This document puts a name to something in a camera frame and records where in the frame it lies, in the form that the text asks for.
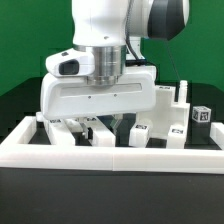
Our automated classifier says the white chair back part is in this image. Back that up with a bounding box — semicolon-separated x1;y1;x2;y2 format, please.
36;112;116;147

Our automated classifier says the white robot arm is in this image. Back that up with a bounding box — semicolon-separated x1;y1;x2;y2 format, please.
40;0;189;120

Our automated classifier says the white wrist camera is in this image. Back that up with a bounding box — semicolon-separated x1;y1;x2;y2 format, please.
45;49;95;77

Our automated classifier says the white U-shaped fence frame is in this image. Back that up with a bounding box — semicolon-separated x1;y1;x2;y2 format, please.
0;116;224;174

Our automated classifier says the white chair seat part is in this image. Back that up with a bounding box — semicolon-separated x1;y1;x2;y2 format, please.
134;80;190;143

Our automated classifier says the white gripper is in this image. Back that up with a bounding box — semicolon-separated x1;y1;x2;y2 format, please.
40;66;156;138

